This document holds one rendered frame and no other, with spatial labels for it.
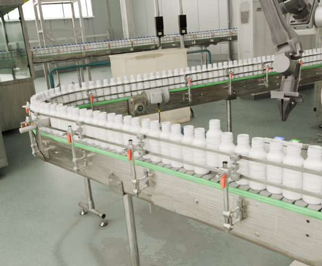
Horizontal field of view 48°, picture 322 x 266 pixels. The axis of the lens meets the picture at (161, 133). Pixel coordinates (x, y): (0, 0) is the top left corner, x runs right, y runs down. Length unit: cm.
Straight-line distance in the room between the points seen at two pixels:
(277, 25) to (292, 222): 65
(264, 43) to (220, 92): 410
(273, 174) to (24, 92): 580
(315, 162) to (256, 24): 636
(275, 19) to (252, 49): 600
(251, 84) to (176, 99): 85
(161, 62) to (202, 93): 239
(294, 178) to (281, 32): 51
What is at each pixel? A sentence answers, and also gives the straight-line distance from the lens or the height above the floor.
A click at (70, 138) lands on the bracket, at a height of 105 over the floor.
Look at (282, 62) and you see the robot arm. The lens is 127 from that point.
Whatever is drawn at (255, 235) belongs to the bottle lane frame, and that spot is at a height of 86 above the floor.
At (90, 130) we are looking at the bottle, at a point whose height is 107.
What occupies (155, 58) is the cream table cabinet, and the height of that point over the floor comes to 109.
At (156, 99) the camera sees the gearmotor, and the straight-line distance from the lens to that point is 294.
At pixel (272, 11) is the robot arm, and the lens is 134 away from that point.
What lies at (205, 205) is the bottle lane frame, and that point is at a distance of 133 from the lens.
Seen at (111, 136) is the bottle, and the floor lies 106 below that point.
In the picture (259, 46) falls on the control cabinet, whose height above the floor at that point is 103.
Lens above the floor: 152
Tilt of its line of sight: 16 degrees down
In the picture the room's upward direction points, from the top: 5 degrees counter-clockwise
